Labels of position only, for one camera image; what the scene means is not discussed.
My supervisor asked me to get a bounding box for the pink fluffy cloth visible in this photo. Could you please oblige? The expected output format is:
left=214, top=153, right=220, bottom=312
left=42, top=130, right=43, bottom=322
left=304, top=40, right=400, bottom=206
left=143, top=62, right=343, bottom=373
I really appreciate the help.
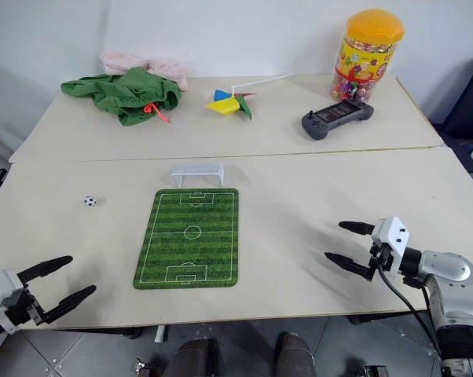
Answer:
left=99, top=49, right=189, bottom=92

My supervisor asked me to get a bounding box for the candy jar with yellow lid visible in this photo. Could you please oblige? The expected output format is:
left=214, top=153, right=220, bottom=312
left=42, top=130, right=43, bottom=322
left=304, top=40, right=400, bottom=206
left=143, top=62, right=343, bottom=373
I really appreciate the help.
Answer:
left=328, top=9, right=405, bottom=104

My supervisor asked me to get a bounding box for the black chair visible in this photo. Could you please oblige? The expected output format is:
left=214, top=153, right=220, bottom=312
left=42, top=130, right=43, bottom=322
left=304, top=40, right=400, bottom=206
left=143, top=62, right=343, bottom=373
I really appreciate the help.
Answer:
left=427, top=53, right=473, bottom=139

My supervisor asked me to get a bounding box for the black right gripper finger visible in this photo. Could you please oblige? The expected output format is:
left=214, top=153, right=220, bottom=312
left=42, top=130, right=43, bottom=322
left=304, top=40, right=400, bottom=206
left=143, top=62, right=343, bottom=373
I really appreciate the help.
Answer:
left=324, top=251, right=373, bottom=281
left=338, top=221, right=378, bottom=237

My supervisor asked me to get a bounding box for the colourful paper pinwheel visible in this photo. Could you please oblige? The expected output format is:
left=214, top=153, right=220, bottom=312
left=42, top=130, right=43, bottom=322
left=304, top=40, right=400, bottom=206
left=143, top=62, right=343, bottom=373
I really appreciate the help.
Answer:
left=203, top=73, right=291, bottom=123

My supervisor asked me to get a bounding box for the green cloth with drawstring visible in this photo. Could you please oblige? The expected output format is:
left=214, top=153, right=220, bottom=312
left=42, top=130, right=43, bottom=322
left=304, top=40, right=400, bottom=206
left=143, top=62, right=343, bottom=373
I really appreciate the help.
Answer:
left=60, top=66, right=182, bottom=127

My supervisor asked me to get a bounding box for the green soccer field mat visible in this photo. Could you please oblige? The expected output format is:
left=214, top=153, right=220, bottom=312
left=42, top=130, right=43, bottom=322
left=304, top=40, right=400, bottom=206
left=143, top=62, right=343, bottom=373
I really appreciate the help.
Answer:
left=132, top=188, right=240, bottom=291

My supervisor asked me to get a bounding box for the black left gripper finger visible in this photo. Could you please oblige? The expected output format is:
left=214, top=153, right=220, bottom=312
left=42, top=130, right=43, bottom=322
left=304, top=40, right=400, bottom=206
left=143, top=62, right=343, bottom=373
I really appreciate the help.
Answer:
left=42, top=284, right=97, bottom=324
left=16, top=255, right=74, bottom=284

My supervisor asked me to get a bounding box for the white toy goal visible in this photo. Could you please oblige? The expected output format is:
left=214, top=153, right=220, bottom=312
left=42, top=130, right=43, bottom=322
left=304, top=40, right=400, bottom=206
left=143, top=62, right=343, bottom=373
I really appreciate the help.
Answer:
left=170, top=163, right=226, bottom=189

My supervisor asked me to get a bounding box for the dark rounded shape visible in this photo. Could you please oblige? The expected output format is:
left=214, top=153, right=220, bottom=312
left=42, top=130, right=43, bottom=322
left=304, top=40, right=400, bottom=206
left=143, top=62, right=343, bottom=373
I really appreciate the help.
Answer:
left=168, top=339, right=218, bottom=377
left=274, top=331, right=315, bottom=377

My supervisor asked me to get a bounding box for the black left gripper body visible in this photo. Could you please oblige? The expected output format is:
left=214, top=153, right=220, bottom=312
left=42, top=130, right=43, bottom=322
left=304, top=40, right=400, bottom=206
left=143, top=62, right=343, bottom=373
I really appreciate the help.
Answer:
left=5, top=285, right=46, bottom=327

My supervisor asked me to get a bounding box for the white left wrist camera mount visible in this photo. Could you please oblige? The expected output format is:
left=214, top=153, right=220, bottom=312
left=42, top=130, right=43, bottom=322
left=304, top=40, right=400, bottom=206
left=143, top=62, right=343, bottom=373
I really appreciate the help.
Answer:
left=0, top=268, right=26, bottom=335

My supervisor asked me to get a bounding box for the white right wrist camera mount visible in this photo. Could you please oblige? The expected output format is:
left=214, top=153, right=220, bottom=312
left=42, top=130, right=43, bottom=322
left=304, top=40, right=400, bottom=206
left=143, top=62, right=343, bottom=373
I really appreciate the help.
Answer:
left=371, top=215, right=411, bottom=276

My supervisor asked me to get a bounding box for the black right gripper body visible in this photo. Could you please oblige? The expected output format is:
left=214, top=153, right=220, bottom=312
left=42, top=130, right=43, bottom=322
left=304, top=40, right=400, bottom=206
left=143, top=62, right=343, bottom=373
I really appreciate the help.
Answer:
left=366, top=241, right=395, bottom=282

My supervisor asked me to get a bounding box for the grey handheld game controller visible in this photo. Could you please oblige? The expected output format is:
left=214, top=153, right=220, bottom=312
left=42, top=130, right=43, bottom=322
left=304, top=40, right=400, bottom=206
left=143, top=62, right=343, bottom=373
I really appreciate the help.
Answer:
left=301, top=100, right=376, bottom=141

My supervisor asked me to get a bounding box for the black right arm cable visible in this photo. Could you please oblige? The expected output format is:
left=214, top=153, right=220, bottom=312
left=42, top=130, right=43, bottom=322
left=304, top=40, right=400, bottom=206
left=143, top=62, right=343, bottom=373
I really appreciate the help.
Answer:
left=376, top=263, right=445, bottom=359

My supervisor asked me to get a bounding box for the beige table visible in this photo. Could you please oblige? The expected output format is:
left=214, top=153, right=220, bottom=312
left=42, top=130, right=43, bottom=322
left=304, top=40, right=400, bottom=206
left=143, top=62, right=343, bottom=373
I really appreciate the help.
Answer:
left=8, top=72, right=446, bottom=165

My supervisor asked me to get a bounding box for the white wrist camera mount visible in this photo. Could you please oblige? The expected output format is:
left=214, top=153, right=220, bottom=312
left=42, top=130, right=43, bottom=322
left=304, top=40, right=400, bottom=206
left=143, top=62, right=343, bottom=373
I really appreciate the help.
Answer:
left=0, top=268, right=26, bottom=335
left=371, top=215, right=411, bottom=276

